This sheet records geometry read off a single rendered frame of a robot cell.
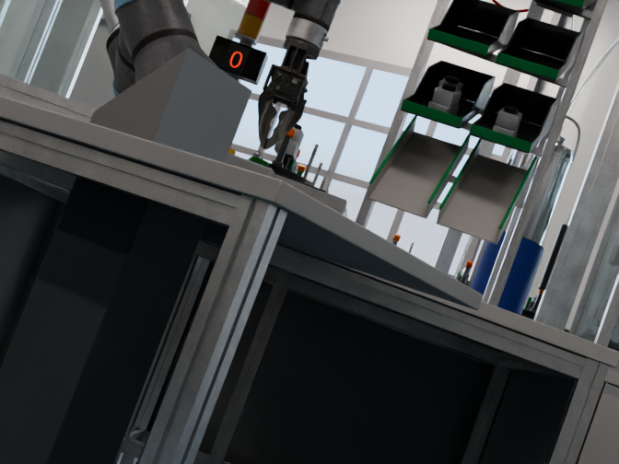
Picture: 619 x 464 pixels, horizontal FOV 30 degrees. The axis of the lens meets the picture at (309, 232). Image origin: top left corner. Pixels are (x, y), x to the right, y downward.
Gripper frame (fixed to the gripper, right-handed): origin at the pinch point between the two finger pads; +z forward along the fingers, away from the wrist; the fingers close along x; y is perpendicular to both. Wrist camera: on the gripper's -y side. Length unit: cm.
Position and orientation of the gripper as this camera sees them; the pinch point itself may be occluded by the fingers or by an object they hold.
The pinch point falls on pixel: (266, 143)
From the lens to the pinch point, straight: 226.1
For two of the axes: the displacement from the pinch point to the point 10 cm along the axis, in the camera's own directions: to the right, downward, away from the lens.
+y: -0.5, -1.0, -9.9
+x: 9.3, 3.5, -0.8
